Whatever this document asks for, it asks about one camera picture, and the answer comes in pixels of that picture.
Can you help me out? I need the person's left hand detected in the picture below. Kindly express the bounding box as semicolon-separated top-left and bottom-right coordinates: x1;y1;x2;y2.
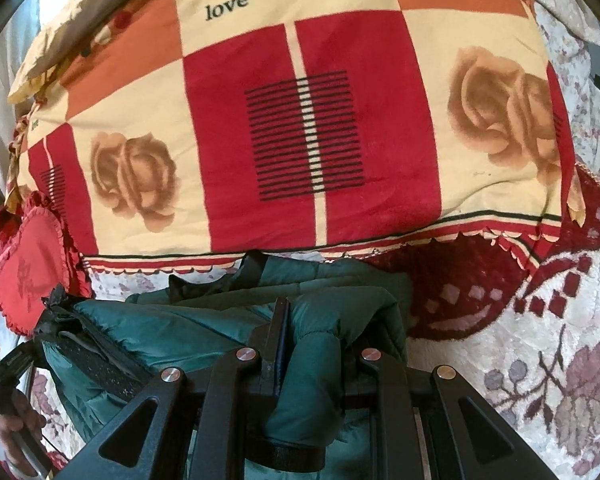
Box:
0;402;48;477

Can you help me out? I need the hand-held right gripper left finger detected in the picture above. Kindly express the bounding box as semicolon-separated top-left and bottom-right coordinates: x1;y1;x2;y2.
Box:
72;297;291;480

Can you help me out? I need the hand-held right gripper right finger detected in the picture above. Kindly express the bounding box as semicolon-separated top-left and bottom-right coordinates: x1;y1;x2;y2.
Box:
342;345;558;480

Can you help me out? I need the red heart-shaped cushion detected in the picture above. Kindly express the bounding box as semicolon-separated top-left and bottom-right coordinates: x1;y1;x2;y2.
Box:
0;192;93;333

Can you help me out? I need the white cloth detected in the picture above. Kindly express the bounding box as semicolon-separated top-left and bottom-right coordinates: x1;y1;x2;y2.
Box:
0;0;41;196

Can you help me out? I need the green puffer jacket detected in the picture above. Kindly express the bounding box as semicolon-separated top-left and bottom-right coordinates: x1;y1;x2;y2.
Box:
40;250;413;480

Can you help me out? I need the beige frilled pillow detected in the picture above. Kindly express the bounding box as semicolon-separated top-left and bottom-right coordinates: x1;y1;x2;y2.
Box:
7;0;181;106

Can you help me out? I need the floral bedspread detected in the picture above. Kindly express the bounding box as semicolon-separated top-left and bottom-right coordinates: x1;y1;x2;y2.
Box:
22;0;600;480

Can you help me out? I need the rose printed blanket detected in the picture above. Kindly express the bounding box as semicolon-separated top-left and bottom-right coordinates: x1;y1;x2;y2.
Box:
7;0;583;273

